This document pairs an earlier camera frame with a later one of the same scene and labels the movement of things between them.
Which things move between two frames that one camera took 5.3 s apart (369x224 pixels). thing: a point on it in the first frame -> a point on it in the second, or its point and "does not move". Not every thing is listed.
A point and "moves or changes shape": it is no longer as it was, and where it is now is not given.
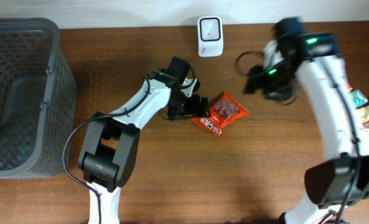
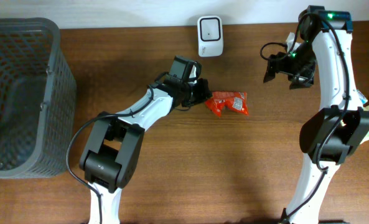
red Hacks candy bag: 224,109 moves or changes shape
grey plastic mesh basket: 30,98 does not move
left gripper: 195,106 -> 195,93
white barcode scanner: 210,36 does not move
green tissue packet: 358,98 does not move
